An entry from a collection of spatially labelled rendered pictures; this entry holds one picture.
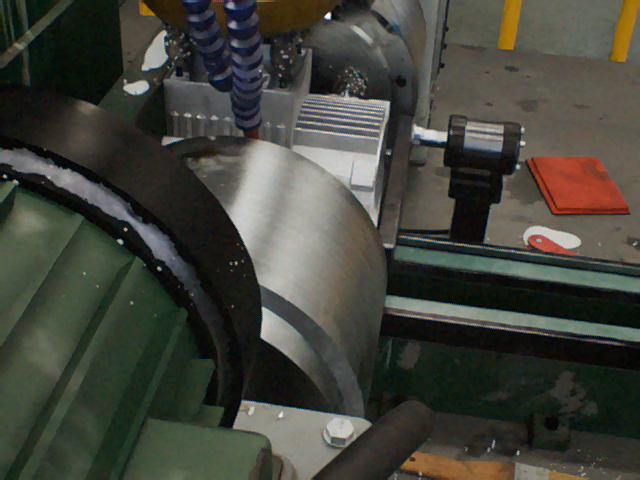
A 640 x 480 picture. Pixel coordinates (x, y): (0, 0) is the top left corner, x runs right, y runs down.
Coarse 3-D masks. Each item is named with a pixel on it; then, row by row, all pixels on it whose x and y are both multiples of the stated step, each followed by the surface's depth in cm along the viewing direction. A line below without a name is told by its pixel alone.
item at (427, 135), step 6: (414, 132) 101; (426, 132) 101; (432, 132) 101; (438, 132) 101; (444, 132) 101; (414, 138) 101; (420, 138) 101; (426, 138) 101; (432, 138) 101; (438, 138) 101; (444, 138) 101; (414, 144) 102; (420, 144) 102; (426, 144) 101; (432, 144) 101; (438, 144) 101; (444, 144) 101
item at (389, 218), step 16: (400, 128) 100; (416, 128) 101; (400, 144) 97; (416, 144) 102; (400, 160) 95; (400, 176) 92; (384, 192) 90; (400, 192) 90; (384, 208) 87; (400, 208) 88; (384, 224) 85; (384, 240) 83
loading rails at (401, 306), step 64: (448, 256) 100; (512, 256) 100; (576, 256) 100; (384, 320) 91; (448, 320) 90; (512, 320) 92; (576, 320) 100; (384, 384) 96; (448, 384) 95; (512, 384) 94; (576, 384) 92
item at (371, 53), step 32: (352, 0) 97; (384, 0) 101; (416, 0) 112; (320, 32) 99; (352, 32) 99; (384, 32) 98; (416, 32) 107; (320, 64) 101; (352, 64) 101; (384, 64) 100; (416, 64) 103; (352, 96) 99; (384, 96) 102; (416, 96) 103
